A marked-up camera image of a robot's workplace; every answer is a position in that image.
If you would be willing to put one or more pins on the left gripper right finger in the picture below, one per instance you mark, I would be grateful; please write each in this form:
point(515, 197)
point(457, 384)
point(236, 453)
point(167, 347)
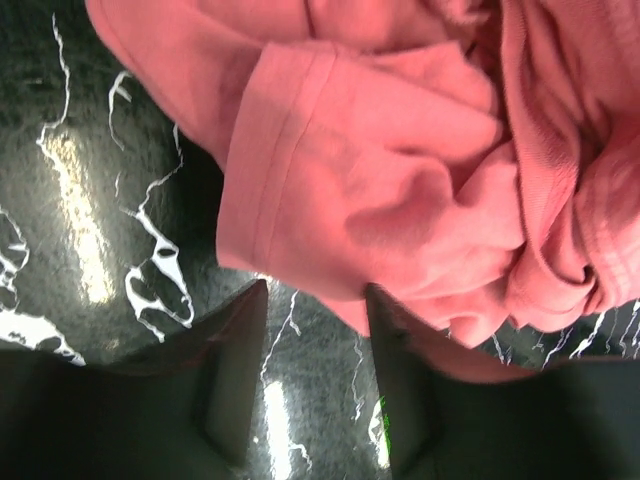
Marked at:
point(450, 412)

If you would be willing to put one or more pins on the salmon pink t-shirt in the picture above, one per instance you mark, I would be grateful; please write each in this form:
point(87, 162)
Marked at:
point(477, 159)

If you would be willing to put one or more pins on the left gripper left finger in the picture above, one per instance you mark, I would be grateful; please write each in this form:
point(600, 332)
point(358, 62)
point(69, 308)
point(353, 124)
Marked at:
point(181, 409)

